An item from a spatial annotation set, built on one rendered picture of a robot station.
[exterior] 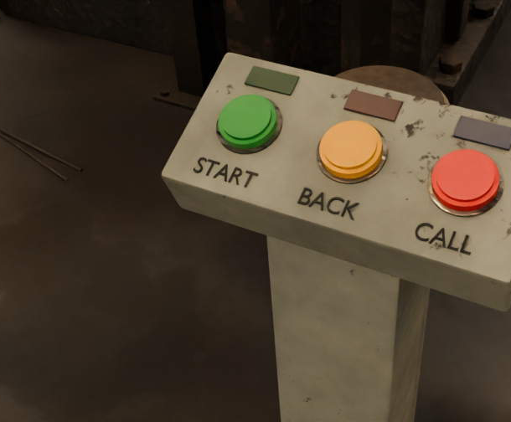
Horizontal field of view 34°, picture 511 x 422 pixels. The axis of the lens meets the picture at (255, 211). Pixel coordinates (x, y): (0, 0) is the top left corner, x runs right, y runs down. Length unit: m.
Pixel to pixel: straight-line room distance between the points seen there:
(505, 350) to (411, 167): 0.70
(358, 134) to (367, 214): 0.05
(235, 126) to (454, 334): 0.72
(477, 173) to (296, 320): 0.19
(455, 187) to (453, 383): 0.67
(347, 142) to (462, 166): 0.07
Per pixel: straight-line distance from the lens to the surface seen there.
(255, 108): 0.57
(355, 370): 0.66
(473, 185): 0.52
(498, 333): 1.23
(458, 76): 1.56
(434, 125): 0.56
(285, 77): 0.59
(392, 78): 0.76
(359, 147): 0.54
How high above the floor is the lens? 0.96
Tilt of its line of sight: 44 degrees down
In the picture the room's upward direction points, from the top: 5 degrees counter-clockwise
